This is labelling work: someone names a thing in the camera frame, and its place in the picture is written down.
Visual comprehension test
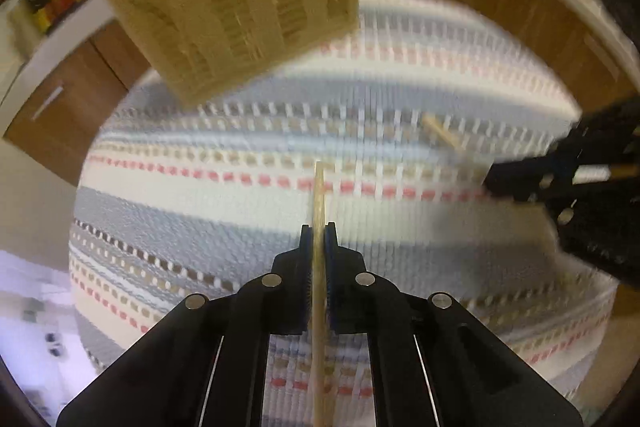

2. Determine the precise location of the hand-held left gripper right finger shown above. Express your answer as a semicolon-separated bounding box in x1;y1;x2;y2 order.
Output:
324;222;584;427

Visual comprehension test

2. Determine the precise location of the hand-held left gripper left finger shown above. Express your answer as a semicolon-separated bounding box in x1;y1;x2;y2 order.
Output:
57;223;314;427

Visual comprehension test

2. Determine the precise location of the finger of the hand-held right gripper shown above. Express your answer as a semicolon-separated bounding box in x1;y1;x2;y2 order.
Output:
484;98;640;186
486;179;640;286

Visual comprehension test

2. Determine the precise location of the wooden chopstick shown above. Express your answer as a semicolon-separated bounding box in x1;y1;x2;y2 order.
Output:
422;114;640;182
309;161;334;427

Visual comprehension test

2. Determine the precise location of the yellow plastic utensil basket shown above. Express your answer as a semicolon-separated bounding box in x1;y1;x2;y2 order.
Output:
90;0;362;106

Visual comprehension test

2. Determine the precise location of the striped woven tablecloth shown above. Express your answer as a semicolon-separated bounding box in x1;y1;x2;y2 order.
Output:
70;0;619;427

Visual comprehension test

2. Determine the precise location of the wooden cabinet door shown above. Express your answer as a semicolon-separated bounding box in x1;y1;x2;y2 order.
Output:
2;36;152;186
424;0;623;110

